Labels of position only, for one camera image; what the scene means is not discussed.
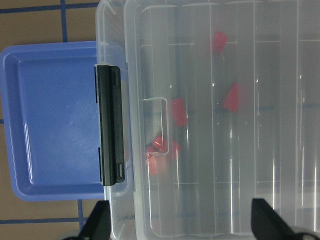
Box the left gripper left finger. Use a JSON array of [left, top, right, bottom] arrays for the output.
[[77, 200, 111, 240]]

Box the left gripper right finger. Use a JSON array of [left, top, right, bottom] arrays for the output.
[[251, 198, 297, 240]]

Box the clear plastic box lid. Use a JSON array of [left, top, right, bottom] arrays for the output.
[[123, 0, 320, 240]]

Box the red block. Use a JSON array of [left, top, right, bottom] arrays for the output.
[[152, 135, 182, 160], [222, 82, 239, 113], [171, 97, 188, 127], [145, 145, 158, 176], [212, 31, 228, 55]]

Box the clear plastic storage box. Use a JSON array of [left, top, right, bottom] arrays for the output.
[[96, 0, 320, 240]]

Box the blue plastic tray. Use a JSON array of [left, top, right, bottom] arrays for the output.
[[0, 41, 125, 201]]

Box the black box handle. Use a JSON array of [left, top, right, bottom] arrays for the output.
[[95, 65, 125, 187]]

